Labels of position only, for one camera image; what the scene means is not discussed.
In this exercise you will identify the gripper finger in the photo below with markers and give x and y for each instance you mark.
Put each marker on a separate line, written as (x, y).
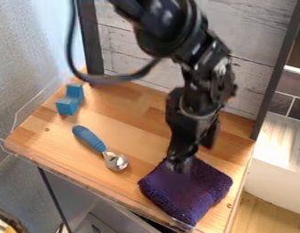
(181, 165)

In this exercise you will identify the purple cloth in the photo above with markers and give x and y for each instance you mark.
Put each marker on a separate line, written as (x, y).
(187, 192)

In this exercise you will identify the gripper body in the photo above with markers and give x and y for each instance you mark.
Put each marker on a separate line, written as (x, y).
(193, 121)

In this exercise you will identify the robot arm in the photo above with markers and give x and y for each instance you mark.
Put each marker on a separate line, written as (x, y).
(172, 27)

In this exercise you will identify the blue block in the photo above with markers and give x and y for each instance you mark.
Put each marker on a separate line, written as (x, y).
(70, 100)

